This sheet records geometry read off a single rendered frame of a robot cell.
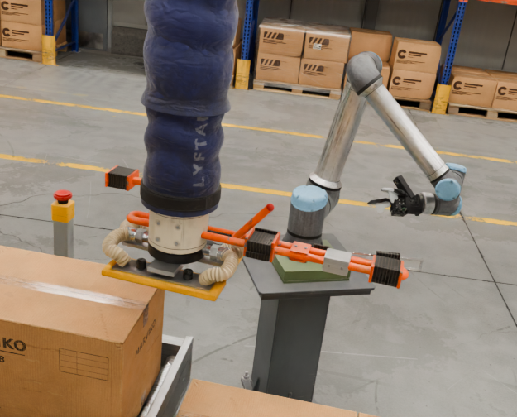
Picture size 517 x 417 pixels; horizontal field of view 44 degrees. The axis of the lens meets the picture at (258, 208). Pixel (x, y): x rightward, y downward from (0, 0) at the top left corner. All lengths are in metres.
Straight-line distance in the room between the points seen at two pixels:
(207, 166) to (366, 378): 1.98
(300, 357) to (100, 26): 8.35
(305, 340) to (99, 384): 1.18
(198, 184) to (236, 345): 1.90
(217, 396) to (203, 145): 1.00
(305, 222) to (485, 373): 1.53
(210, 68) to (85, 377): 0.97
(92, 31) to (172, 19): 9.13
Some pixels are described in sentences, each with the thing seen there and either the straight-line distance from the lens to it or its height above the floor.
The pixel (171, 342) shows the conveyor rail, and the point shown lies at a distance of 2.48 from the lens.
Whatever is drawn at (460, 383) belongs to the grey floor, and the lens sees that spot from 3.61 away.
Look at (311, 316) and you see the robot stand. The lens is 2.83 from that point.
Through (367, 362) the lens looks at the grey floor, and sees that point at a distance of 3.56.
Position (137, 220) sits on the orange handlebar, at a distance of 1.88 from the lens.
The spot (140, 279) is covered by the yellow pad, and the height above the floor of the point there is 1.12.
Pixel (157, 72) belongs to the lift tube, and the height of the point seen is 1.70.
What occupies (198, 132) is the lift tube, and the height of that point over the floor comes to 1.55.
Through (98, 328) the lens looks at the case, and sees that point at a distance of 1.93.
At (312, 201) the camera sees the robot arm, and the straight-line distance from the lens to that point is 2.62.
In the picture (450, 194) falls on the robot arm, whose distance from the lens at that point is 2.55.
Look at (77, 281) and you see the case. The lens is 2.15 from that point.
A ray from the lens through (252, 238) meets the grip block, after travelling 1.79.
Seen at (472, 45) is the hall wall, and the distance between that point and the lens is 10.46.
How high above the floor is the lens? 2.05
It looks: 24 degrees down
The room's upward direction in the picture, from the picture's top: 7 degrees clockwise
